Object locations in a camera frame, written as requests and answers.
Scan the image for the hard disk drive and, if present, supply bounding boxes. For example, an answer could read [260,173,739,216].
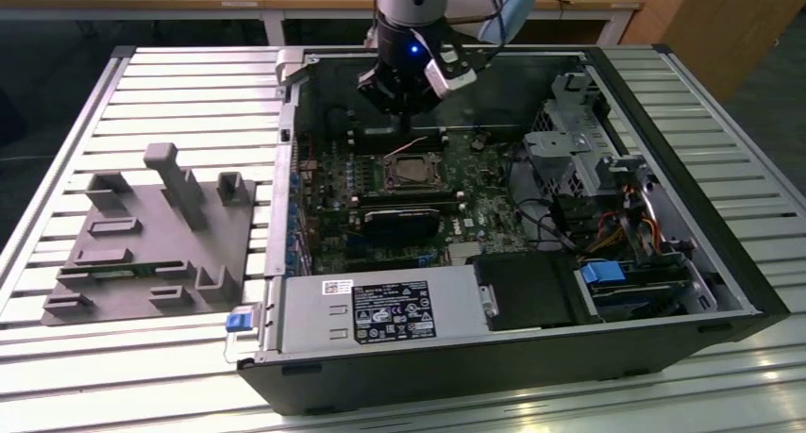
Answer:
[588,281,691,324]

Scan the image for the metal socket cover frame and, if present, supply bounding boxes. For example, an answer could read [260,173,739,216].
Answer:
[377,152,445,192]

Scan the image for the green motherboard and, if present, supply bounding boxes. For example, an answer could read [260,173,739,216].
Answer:
[292,130,548,276]

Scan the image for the orange power wire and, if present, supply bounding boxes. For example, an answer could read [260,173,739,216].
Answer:
[635,213,666,258]

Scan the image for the grey parts rack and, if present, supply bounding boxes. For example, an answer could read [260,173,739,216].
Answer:
[37,142,259,328]

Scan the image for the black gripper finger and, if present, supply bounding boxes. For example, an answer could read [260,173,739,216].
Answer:
[356,67,409,134]
[407,86,443,134]

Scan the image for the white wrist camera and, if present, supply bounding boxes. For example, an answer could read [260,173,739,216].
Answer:
[424,49,479,98]

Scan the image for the black PC case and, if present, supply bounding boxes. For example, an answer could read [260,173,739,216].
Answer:
[234,43,792,418]

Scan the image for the yellow power wire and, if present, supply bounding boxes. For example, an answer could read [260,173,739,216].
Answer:
[591,215,635,255]

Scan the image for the black plastic shroud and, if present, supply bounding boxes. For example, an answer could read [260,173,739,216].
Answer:
[468,252,599,333]

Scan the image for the wooden cabinet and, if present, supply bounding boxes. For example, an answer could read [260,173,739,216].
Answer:
[619,0,806,103]

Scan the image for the black graphics card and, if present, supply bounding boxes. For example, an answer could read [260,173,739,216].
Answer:
[361,206,443,246]

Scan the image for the metal drive cage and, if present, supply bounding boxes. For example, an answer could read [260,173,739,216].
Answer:
[520,72,653,198]

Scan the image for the silver chipset heatsink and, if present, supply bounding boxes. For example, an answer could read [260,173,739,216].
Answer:
[447,241,487,266]

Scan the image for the CPU socket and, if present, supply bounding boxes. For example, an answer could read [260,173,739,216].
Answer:
[375,151,449,194]

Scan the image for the silver power supply unit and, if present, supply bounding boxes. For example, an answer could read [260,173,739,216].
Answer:
[276,265,491,354]

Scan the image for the black cable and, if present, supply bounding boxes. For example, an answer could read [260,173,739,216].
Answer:
[507,142,573,255]

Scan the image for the blue disk carrier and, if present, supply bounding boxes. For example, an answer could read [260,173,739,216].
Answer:
[577,260,628,287]

